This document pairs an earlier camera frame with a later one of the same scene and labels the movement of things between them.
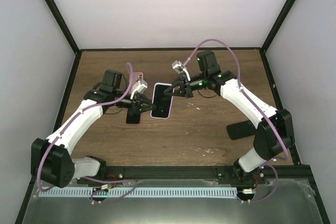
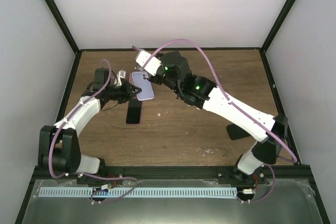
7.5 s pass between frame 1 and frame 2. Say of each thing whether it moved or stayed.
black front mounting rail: stayed
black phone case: stayed
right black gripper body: moved
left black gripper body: moved
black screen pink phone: stayed
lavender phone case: moved
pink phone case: moved
